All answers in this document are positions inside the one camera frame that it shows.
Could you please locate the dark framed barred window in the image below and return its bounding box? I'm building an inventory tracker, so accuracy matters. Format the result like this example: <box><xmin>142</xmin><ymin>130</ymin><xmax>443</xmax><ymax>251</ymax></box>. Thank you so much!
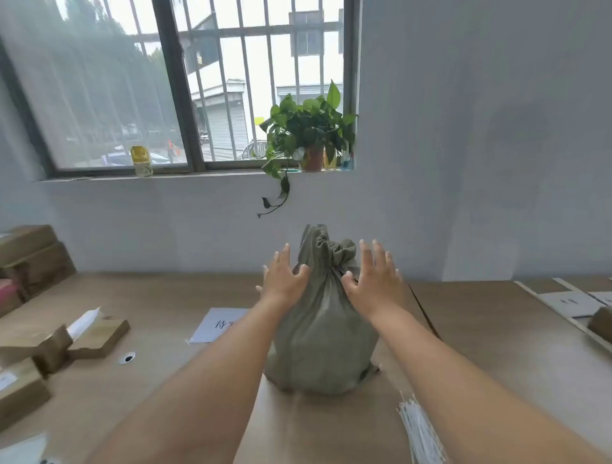
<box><xmin>0</xmin><ymin>0</ymin><xmax>362</xmax><ymax>182</ymax></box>

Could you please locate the green woven sack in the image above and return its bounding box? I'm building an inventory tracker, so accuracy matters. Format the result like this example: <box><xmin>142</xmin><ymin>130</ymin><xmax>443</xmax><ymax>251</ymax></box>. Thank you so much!
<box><xmin>263</xmin><ymin>223</ymin><xmax>381</xmax><ymax>396</ymax></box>

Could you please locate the pink topped box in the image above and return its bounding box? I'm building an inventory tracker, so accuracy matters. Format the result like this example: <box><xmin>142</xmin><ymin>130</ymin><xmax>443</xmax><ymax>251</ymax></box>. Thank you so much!
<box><xmin>0</xmin><ymin>279</ymin><xmax>24</xmax><ymax>319</ymax></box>

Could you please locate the large plain cardboard box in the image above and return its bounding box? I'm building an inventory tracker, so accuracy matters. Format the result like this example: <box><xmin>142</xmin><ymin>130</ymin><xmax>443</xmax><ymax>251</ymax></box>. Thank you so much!
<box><xmin>0</xmin><ymin>224</ymin><xmax>58</xmax><ymax>268</ymax></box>

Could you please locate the open brown cardboard box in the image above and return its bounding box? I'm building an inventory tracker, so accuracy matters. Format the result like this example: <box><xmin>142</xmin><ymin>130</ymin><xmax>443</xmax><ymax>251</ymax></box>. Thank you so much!
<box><xmin>0</xmin><ymin>324</ymin><xmax>73</xmax><ymax>376</ymax></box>

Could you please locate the yellow drink bottle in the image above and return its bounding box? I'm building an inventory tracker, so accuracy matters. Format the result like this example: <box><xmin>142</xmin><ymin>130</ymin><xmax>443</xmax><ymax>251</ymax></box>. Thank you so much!
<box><xmin>129</xmin><ymin>145</ymin><xmax>154</xmax><ymax>178</ymax></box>

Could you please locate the flat cardboard with white sheets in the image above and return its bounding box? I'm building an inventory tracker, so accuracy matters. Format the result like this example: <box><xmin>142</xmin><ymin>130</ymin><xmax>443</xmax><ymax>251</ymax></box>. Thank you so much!
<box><xmin>514</xmin><ymin>276</ymin><xmax>612</xmax><ymax>354</ymax></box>

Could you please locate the white paper sheet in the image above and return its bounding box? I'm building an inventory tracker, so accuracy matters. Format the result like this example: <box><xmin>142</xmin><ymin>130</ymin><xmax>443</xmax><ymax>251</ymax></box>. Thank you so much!
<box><xmin>0</xmin><ymin>432</ymin><xmax>50</xmax><ymax>464</ymax></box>

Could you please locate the bundle of white cable ties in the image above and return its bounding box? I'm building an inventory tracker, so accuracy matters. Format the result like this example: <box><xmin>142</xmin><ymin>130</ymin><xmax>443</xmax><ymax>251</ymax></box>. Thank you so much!
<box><xmin>397</xmin><ymin>391</ymin><xmax>448</xmax><ymax>464</ymax></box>

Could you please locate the person's left forearm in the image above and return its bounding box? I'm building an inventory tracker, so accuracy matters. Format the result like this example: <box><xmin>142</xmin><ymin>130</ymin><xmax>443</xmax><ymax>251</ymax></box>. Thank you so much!
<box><xmin>84</xmin><ymin>296</ymin><xmax>288</xmax><ymax>464</ymax></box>

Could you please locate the white paper sign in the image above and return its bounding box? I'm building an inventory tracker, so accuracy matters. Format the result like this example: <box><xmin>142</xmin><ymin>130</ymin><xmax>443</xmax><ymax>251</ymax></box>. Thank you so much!
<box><xmin>189</xmin><ymin>307</ymin><xmax>251</xmax><ymax>344</ymax></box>

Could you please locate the person's right hand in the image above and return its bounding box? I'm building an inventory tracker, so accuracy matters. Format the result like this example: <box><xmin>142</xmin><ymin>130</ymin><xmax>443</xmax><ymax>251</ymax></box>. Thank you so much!
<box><xmin>340</xmin><ymin>238</ymin><xmax>406</xmax><ymax>322</ymax></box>

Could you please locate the small brown box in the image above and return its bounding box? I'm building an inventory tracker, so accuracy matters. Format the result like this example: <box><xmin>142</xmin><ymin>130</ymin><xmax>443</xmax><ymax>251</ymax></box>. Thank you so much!
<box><xmin>586</xmin><ymin>305</ymin><xmax>612</xmax><ymax>344</ymax></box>

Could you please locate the green potted plant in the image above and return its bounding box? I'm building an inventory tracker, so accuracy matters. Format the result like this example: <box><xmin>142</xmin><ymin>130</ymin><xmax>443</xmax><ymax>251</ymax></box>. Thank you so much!
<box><xmin>256</xmin><ymin>80</ymin><xmax>358</xmax><ymax>219</ymax></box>

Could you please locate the person's right forearm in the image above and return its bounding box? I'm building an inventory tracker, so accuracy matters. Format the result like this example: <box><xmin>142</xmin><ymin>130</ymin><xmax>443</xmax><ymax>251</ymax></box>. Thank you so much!
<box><xmin>370</xmin><ymin>305</ymin><xmax>611</xmax><ymax>464</ymax></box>

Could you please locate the person's left hand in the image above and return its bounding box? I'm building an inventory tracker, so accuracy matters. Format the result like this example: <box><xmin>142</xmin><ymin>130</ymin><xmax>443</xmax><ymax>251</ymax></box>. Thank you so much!
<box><xmin>256</xmin><ymin>243</ymin><xmax>312</xmax><ymax>312</ymax></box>

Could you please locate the white rolled sheet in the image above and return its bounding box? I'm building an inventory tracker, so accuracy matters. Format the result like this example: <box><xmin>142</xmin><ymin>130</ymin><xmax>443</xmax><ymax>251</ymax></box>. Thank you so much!
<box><xmin>66</xmin><ymin>307</ymin><xmax>102</xmax><ymax>341</ymax></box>

